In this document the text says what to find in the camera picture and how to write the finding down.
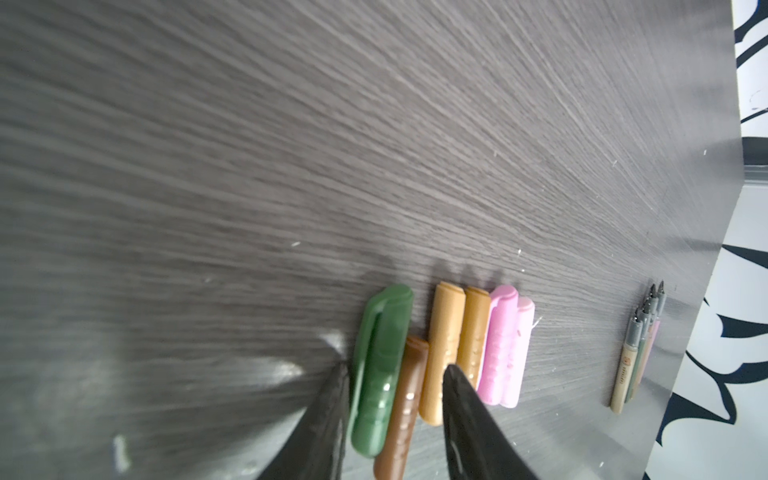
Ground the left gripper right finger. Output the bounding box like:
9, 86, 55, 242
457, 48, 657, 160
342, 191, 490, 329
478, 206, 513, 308
442, 364, 536, 479

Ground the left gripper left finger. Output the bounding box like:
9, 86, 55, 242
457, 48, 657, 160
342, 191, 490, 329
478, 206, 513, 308
258, 362, 350, 480

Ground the ochre pen cap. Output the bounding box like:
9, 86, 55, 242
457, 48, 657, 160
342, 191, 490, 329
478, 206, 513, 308
456, 287, 491, 388

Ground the cream pen brown cap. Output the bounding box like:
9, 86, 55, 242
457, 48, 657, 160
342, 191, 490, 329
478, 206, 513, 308
610, 310, 644, 414

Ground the green pen tan cap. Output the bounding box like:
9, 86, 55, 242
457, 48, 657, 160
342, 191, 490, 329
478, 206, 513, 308
624, 296, 654, 403

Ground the pink pen purple cap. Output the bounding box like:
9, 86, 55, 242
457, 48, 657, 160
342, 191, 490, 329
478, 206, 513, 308
645, 281, 666, 362

